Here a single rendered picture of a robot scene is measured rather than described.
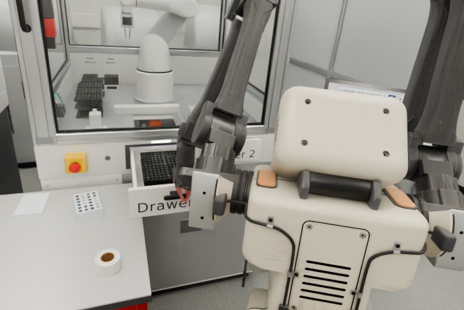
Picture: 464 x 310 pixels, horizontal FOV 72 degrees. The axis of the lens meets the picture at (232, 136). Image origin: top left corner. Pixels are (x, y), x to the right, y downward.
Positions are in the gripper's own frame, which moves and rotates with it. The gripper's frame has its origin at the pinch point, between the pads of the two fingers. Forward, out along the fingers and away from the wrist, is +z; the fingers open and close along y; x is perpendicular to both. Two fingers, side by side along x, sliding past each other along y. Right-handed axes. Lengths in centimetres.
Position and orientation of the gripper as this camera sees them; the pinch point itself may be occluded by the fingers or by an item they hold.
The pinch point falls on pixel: (184, 198)
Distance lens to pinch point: 108.3
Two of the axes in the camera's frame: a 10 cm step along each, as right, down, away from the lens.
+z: -0.9, 9.1, 4.1
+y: -3.1, -4.1, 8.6
